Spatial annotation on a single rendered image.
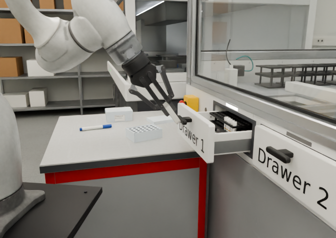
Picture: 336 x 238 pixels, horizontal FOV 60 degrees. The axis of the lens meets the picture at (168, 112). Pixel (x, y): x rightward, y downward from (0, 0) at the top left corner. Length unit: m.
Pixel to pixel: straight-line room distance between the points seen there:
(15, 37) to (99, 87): 1.46
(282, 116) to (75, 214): 0.52
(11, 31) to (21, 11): 3.95
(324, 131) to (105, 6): 0.56
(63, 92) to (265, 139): 4.62
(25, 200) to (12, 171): 0.09
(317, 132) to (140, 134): 0.68
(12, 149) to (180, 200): 0.67
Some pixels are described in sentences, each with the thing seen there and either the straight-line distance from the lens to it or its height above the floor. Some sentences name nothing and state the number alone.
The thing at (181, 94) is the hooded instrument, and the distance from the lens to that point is 1.72.
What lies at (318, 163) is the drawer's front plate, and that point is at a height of 0.92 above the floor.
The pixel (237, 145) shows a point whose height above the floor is 0.86.
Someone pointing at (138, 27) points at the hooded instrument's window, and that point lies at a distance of 1.66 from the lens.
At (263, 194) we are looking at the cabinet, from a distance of 0.84.
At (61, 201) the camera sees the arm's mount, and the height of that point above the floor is 0.78.
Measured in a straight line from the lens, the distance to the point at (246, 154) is 0.89.
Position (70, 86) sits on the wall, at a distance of 5.16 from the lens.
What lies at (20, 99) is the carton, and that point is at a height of 0.28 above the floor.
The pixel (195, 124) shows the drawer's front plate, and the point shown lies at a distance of 0.87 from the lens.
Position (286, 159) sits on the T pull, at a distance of 0.64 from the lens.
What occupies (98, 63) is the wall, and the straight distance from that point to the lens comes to 5.10.
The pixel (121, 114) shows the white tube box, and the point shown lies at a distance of 1.41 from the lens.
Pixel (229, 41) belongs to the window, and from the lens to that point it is 1.00.
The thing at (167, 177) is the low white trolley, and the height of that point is 0.66.
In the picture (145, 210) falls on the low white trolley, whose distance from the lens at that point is 1.12.
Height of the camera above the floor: 1.14
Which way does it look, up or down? 14 degrees down
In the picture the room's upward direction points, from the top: straight up
